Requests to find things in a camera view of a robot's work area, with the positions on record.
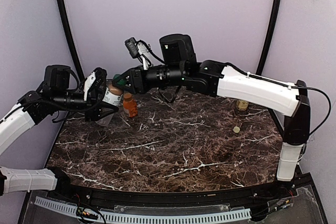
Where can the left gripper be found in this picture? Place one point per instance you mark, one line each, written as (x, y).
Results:
(97, 98)

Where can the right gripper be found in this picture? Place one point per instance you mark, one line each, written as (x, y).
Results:
(137, 80)

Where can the dark green bottle cap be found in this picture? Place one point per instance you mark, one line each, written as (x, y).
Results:
(117, 81)

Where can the coffee bottle green cap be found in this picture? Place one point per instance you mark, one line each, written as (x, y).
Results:
(113, 96)

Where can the orange juice bottle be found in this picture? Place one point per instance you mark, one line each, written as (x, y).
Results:
(130, 105)

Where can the green tea bottle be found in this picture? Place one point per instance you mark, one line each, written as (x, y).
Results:
(242, 105)

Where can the pale green bottle cap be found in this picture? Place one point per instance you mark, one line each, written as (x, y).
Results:
(236, 129)

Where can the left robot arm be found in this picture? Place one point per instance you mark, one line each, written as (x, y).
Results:
(61, 90)

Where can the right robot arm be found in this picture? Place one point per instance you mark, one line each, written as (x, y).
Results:
(218, 79)

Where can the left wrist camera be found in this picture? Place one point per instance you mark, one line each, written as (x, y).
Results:
(88, 85)

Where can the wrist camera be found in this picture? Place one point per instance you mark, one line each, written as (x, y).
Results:
(138, 49)
(88, 85)

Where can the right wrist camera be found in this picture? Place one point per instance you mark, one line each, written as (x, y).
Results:
(138, 49)

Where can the left black corner post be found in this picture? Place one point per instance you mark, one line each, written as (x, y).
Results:
(69, 38)

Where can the black corner post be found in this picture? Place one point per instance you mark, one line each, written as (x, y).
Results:
(268, 36)
(69, 38)

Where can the white slotted cable duct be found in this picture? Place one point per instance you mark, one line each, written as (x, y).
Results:
(127, 214)

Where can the right black corner post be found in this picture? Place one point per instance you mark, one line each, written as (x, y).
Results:
(268, 36)

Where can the black front frame rail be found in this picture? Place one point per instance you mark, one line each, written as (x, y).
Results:
(253, 196)

